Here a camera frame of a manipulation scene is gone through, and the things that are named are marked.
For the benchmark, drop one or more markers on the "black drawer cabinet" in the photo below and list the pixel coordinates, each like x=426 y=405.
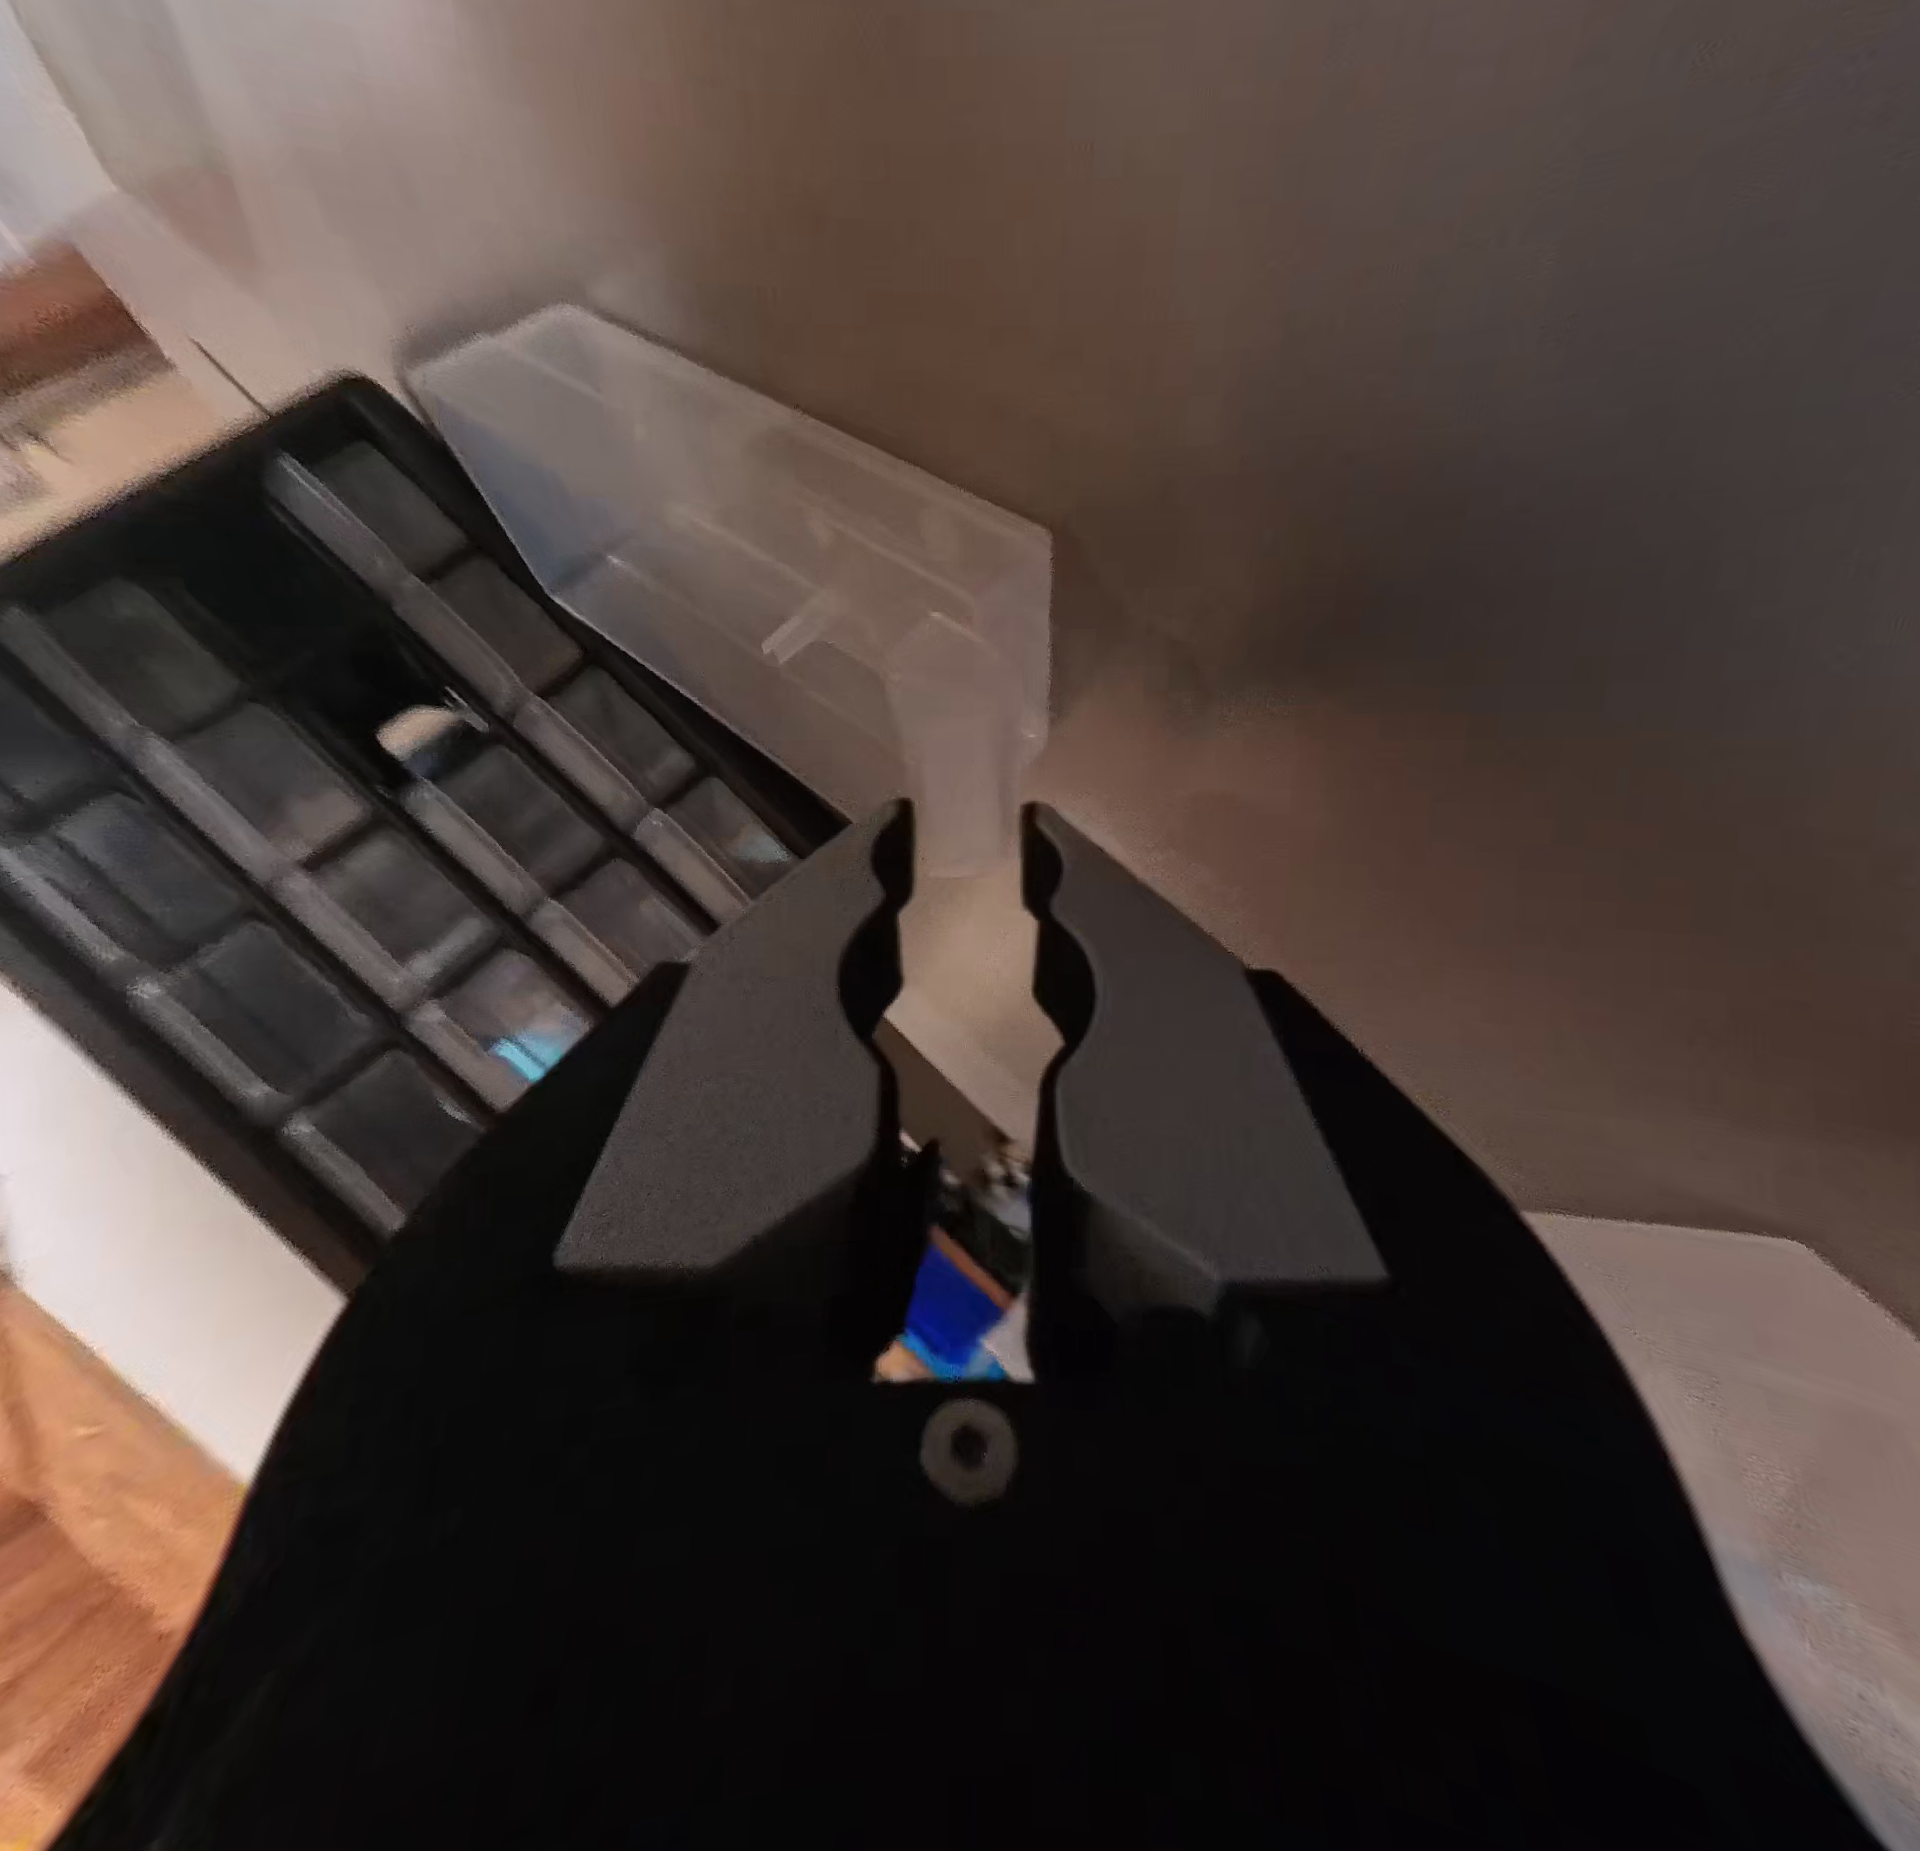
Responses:
x=224 y=774

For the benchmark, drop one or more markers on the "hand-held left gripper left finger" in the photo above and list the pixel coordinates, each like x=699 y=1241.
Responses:
x=735 y=1086

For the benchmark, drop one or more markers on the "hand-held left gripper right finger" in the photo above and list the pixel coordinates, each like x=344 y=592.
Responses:
x=1200 y=1131

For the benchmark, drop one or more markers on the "clear plastic drawer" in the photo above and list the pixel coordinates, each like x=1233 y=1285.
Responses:
x=721 y=532

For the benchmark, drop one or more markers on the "blue plastic bin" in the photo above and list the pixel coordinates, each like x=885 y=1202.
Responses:
x=955 y=1304

